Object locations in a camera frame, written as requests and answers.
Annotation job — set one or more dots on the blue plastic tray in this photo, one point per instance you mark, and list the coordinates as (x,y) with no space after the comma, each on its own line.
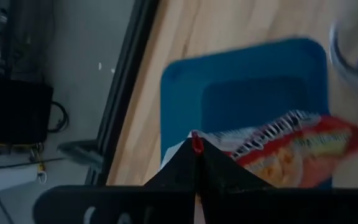
(244,77)

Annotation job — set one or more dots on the black box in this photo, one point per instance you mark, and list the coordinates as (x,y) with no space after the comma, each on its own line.
(11,112)

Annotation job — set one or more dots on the clear plastic container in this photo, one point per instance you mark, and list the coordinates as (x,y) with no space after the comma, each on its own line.
(343,68)

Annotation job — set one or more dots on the red Maruchan noodle pack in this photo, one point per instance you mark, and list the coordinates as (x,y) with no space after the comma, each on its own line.
(306,149)

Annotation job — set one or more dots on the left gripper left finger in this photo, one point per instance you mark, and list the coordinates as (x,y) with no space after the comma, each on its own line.
(154,202)

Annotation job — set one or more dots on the white device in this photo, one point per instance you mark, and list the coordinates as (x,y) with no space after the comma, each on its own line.
(5,180)

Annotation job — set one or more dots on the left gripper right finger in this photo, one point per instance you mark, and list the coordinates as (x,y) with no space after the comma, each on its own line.
(259,205)

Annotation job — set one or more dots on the black aluminium table frame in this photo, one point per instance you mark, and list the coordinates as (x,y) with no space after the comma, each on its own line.
(117,93)

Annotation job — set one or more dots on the yellow plug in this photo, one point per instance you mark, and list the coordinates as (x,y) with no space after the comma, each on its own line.
(40,166)

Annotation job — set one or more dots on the frame clamp post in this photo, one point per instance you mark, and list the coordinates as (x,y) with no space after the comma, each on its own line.
(82,154)

